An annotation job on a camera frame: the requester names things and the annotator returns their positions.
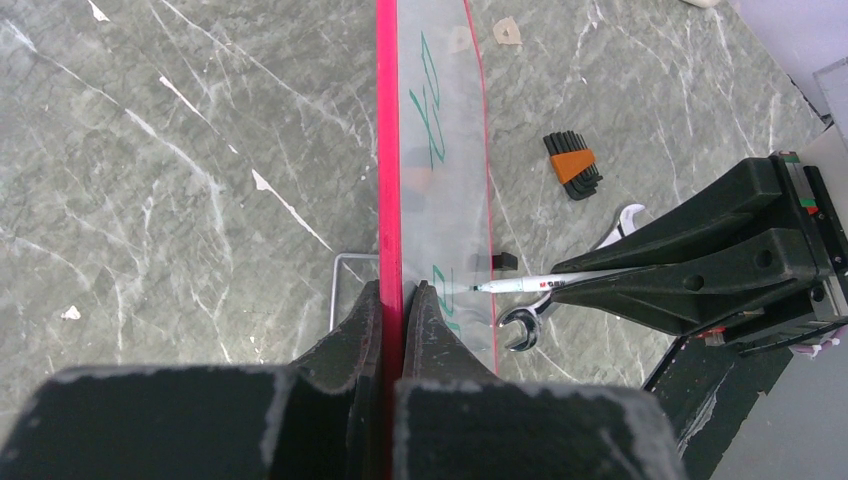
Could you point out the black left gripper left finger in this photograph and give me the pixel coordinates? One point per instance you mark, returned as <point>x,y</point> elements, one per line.
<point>315,418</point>

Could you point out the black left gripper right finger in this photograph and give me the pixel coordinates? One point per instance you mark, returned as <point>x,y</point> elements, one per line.
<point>455,419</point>

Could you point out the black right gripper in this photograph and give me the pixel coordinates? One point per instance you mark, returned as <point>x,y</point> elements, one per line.
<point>782,288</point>

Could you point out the pink framed whiteboard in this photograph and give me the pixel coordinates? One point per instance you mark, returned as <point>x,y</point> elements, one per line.
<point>434,207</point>

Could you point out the black whiteboard clip right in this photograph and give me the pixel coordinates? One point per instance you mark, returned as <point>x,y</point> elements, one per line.
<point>503,261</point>

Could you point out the silver open-end wrench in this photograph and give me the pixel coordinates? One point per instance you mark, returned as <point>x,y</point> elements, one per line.
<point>531,316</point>

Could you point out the black orange hex key set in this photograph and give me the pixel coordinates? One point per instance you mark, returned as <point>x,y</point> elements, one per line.
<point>573,163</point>

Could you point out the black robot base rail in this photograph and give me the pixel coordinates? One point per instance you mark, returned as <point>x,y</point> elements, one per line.
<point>706,393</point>

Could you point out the wire whiteboard stand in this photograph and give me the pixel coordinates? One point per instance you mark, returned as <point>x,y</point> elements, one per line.
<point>346,277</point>

